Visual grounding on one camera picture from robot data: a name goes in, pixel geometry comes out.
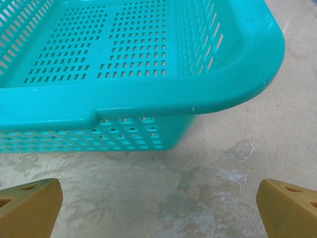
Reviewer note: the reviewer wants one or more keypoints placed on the teal plastic basket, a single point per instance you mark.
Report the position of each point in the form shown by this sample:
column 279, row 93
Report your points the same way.
column 148, row 96

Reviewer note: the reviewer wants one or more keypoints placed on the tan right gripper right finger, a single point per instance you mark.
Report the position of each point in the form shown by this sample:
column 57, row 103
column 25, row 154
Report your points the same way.
column 289, row 215

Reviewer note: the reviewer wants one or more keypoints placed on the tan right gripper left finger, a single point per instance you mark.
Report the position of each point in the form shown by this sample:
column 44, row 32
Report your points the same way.
column 27, row 213

